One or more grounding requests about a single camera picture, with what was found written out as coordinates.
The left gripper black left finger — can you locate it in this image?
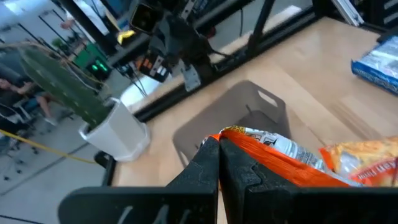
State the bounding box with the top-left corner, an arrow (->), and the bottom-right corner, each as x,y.
58,136 -> 220,224

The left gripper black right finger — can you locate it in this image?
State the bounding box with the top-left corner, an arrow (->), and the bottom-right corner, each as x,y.
219,138 -> 398,224

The orange chicken ramen noodle pack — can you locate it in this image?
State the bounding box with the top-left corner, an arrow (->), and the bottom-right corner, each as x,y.
200,125 -> 364,187
319,136 -> 398,187

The blue soy sauce ramen pack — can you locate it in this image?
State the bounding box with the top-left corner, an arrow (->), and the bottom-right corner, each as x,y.
351,34 -> 398,96

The black table edge clamp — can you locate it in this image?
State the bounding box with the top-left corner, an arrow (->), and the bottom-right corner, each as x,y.
94,151 -> 117,187

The white plant pot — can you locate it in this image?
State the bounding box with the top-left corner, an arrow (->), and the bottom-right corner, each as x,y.
78,96 -> 152,162

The clear plastic bin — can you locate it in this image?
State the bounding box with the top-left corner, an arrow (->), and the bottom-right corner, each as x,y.
172,80 -> 292,169

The black computer box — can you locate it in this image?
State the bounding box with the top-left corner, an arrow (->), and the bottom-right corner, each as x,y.
85,55 -> 112,82

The green cactus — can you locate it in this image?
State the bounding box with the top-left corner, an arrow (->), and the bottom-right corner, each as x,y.
19,46 -> 110,131

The yellow tag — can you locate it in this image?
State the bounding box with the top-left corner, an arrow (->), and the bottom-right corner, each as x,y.
117,29 -> 136,45

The person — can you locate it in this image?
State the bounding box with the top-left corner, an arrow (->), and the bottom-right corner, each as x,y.
0,77 -> 53,127

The black metal table frame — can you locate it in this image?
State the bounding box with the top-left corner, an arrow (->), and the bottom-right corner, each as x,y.
133,0 -> 398,123

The grey metal mounting bracket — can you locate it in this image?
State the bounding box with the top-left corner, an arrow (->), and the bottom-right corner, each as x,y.
181,63 -> 202,93

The yellow cable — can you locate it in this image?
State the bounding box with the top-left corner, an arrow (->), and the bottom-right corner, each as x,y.
0,129 -> 99,166

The silver aluminium extrusion post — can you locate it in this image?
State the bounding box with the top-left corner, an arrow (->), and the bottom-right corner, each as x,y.
330,0 -> 364,27

